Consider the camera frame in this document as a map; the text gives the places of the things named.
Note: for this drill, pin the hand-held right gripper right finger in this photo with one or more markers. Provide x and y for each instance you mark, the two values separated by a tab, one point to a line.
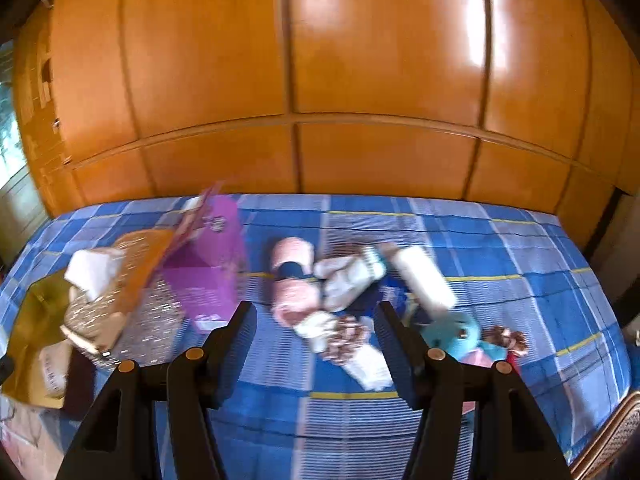
395	355

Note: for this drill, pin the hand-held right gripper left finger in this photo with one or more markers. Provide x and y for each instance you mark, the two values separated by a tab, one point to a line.
244	331

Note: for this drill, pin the white knit gloves bundle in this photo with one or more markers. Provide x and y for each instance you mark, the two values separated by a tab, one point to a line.
350	275

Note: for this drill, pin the brown patterned white socks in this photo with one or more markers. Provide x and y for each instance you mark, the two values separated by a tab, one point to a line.
345	345

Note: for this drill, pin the dark blue cloth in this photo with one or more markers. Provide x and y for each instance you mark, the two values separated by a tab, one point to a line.
372	302

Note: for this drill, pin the teal plush toy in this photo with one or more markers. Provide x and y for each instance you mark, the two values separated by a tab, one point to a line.
455	335

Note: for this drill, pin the pink rolled towel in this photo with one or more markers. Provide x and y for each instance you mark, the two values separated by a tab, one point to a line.
295	285

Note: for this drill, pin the purple cardboard box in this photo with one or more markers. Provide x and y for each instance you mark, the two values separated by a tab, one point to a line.
215	265

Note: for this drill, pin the white cylindrical bottle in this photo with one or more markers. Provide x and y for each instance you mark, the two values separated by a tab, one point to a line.
425	275

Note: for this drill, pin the brown patterned scrunchie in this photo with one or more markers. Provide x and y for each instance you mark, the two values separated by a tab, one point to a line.
507	340

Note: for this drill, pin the glittery gold box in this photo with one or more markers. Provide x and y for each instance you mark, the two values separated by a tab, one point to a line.
115	305

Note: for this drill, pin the blue plaid bedsheet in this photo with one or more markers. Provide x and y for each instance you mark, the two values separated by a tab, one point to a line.
525	270

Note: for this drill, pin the white tissue paper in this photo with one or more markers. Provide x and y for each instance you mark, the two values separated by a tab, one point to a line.
90	270

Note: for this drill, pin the yellow gold bag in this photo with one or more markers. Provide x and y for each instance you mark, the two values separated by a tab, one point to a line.
35	320

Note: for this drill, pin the orange wooden wardrobe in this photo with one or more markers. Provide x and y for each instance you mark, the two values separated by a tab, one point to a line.
380	60

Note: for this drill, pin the window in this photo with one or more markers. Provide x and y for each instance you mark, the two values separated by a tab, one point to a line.
10	135

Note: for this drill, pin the wicker bed frame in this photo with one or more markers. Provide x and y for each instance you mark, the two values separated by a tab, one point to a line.
612	435

